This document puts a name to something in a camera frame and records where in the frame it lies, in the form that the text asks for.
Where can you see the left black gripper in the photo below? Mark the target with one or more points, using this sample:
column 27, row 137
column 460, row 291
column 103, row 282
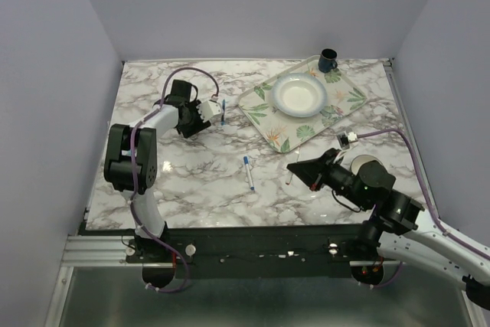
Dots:
column 198, row 126

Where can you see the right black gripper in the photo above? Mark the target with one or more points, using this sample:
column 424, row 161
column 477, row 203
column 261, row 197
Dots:
column 308, row 170

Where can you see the white red marker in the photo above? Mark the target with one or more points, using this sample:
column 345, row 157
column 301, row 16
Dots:
column 290, row 174

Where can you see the white marker pen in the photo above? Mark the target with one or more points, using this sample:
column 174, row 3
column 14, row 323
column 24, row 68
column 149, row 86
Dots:
column 248, row 170

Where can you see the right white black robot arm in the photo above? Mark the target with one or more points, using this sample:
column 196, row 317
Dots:
column 400, row 227

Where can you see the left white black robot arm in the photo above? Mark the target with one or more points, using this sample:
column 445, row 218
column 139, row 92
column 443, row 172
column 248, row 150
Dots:
column 131, row 160

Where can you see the blue gel pen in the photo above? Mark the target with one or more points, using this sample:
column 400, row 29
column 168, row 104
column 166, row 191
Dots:
column 223, row 110

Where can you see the floral serving tray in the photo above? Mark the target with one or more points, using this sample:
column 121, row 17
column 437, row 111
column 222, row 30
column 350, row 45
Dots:
column 284, row 133

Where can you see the small white dark-rimmed bowl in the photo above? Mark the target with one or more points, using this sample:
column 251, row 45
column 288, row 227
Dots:
column 360, row 160

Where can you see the white blue rimmed bowl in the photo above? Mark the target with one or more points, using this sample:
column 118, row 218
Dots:
column 299, row 95

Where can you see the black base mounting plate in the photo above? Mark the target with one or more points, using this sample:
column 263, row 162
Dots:
column 257, row 252

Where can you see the dark blue mug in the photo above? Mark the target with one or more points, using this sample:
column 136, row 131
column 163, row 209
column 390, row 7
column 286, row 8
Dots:
column 327, row 60

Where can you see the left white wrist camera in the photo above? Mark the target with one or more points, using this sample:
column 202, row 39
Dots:
column 209, row 109

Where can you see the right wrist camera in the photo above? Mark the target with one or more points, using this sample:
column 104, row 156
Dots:
column 346, row 139

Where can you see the aluminium frame rail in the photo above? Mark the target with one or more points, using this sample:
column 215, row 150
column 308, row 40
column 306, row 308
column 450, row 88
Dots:
column 478, row 315

